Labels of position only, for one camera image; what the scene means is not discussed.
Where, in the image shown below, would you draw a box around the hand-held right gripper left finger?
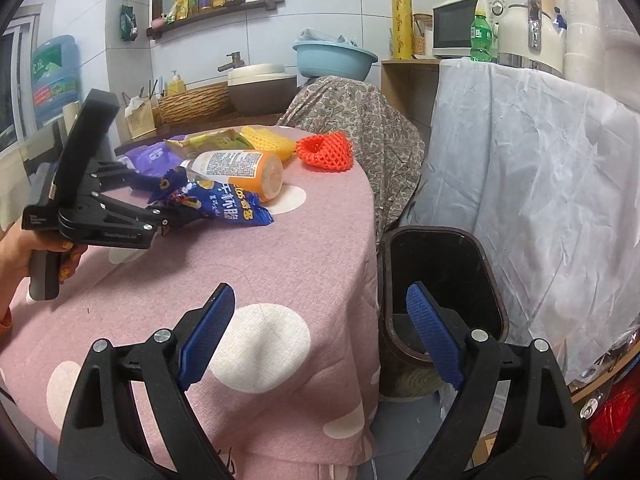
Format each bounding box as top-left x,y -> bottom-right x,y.
56,282 -> 236,480

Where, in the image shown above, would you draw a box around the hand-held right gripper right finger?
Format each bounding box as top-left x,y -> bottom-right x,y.
405,281 -> 586,480

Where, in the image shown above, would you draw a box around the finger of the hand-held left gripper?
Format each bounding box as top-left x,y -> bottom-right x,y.
97,193 -> 208,234
92,159 -> 151,194

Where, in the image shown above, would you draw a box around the purple plastic bag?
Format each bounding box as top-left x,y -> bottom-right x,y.
117,141 -> 183,191

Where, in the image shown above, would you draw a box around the blue snack packet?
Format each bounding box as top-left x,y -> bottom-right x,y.
147,169 -> 275,228

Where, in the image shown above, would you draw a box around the dark brown trash bin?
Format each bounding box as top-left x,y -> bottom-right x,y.
377,226 -> 511,401

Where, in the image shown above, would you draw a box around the orange plastic bottle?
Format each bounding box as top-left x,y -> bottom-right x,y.
179,149 -> 284,203

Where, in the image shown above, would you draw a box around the green yellow carton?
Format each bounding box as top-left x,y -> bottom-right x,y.
165,128 -> 253,153

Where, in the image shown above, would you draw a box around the yellow foam fruit net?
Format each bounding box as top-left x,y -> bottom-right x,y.
240,126 -> 297,162

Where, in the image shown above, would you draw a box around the red foam fruit net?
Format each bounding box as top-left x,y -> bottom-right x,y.
295,131 -> 355,175

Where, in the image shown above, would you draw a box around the person's left hand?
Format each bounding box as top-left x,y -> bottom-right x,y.
0,229 -> 84,319

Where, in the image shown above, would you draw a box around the blue water jug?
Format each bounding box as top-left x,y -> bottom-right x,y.
31,35 -> 80,123

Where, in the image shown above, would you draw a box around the sliding glass window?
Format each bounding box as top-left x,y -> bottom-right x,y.
0,25 -> 31,156

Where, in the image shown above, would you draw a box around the wicker basket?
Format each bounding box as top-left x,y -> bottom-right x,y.
157,81 -> 233,127

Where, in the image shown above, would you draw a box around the grey cream rice cooker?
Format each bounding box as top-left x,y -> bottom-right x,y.
227,63 -> 298,116

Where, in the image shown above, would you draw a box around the white crumpled sheet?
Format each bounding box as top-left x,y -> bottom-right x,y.
400,59 -> 640,386

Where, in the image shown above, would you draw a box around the red plastic bag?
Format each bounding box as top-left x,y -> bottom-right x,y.
587,385 -> 638,456

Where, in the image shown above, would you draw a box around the paisley patterned cloth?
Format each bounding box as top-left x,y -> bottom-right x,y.
277,75 -> 426,233

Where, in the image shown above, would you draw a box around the light blue plastic basin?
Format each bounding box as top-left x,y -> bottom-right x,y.
292,40 -> 379,81

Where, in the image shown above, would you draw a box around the crumpled grey plastic bag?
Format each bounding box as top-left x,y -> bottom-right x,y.
298,27 -> 358,46

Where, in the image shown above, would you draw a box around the light wooden cabinet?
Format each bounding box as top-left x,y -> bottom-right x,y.
381,57 -> 443,131

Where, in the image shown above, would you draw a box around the glass jar with woven lid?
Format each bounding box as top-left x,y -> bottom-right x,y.
412,12 -> 435,57

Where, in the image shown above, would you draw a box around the yellow wrap roll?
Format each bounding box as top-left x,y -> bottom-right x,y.
391,0 -> 413,59

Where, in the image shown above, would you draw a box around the green soda bottle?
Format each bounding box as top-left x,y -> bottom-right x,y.
470,9 -> 495,63

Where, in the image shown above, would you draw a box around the white microwave oven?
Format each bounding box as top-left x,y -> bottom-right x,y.
431,0 -> 528,59

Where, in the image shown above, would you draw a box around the white electric kettle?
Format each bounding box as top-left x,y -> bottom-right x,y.
496,0 -> 566,78

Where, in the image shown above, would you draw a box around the stacks of white cups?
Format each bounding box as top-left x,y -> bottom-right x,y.
560,0 -> 640,91

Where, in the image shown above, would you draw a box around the green packet on wall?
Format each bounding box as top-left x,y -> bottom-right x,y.
119,4 -> 138,42

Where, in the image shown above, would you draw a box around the dark wooden wall shelf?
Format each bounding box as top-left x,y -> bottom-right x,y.
146,0 -> 286,40

